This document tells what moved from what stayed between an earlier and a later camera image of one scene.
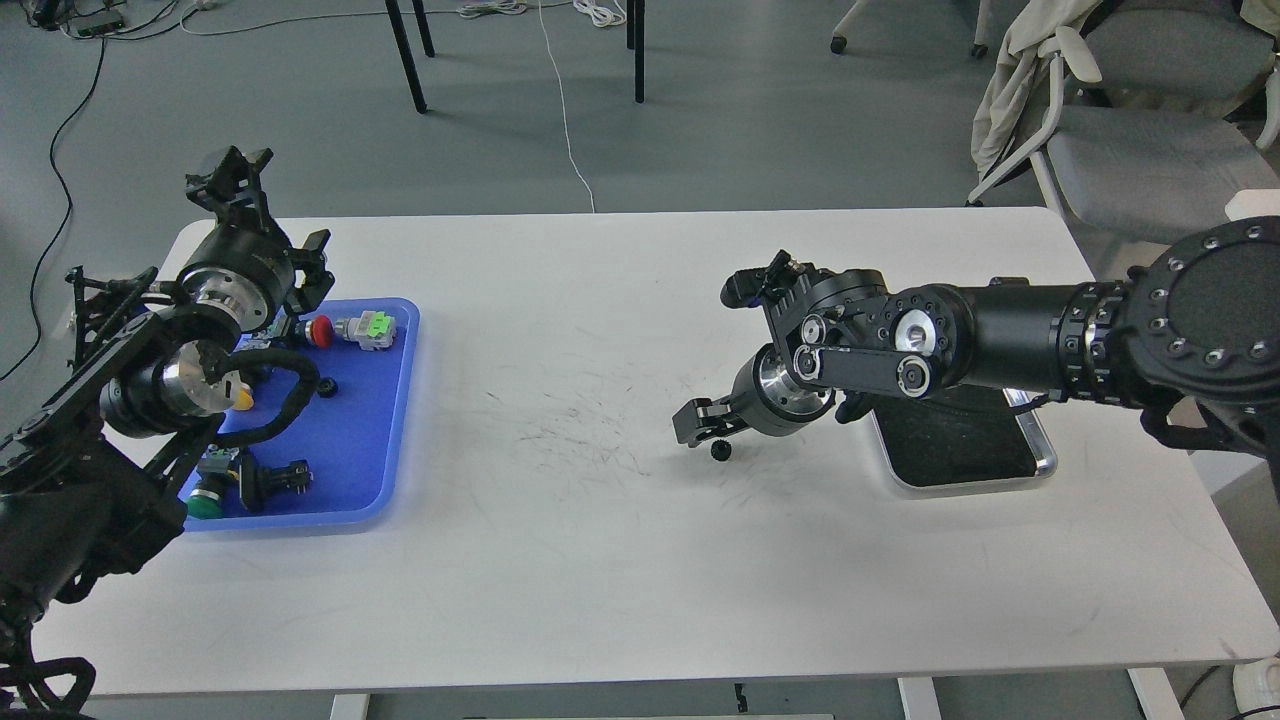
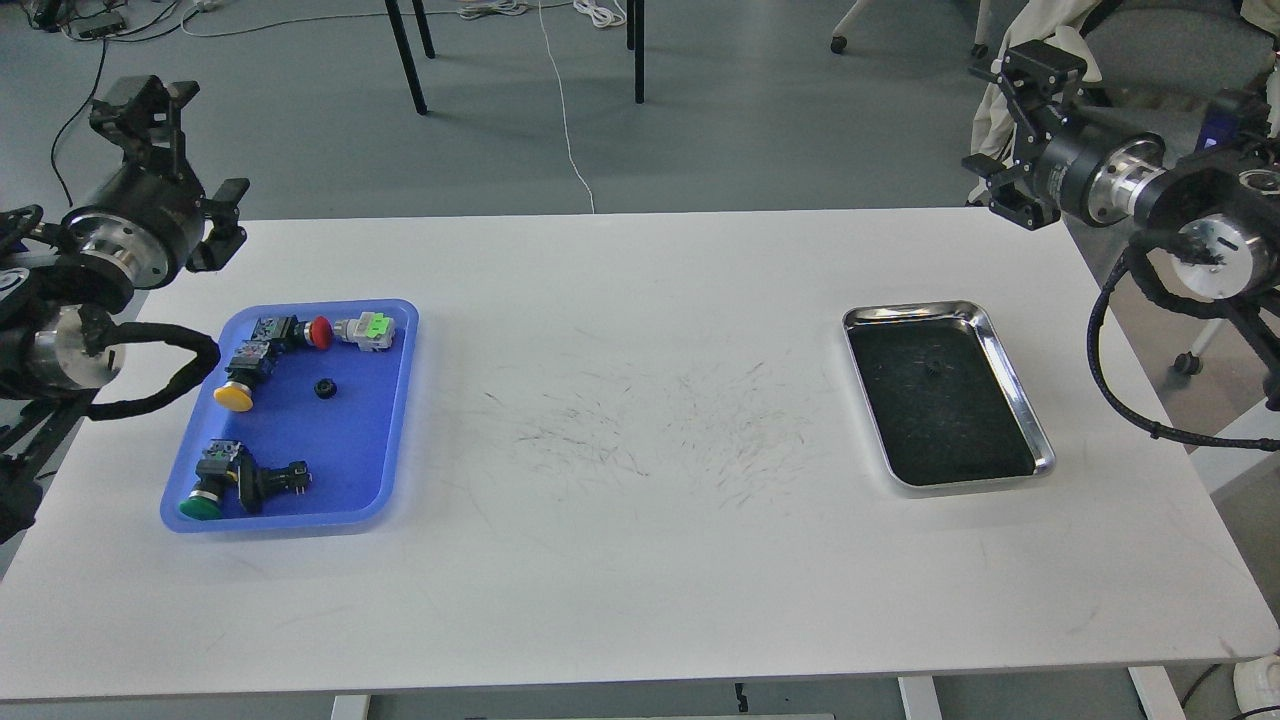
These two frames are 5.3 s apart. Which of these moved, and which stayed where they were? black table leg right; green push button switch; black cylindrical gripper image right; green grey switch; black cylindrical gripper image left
Moved: black cylindrical gripper image right; black cylindrical gripper image left
Stayed: black table leg right; green grey switch; green push button switch
